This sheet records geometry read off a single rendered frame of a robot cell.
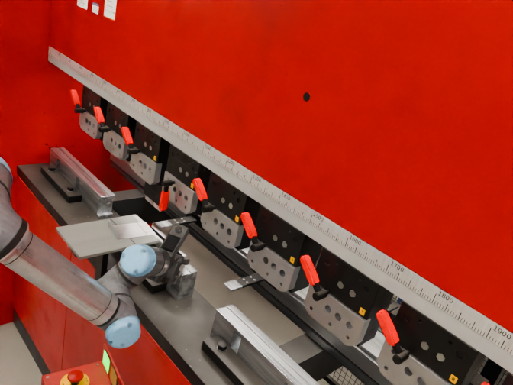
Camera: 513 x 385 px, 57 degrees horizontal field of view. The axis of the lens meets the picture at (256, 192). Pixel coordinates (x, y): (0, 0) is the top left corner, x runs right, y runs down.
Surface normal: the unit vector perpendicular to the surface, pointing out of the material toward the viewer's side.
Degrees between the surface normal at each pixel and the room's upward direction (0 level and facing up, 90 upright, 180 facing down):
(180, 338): 0
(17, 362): 0
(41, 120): 90
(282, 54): 90
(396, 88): 90
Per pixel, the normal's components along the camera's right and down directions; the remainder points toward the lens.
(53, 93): 0.65, 0.43
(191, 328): 0.22, -0.89
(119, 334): 0.39, 0.44
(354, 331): -0.73, 0.11
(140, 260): -0.16, -0.18
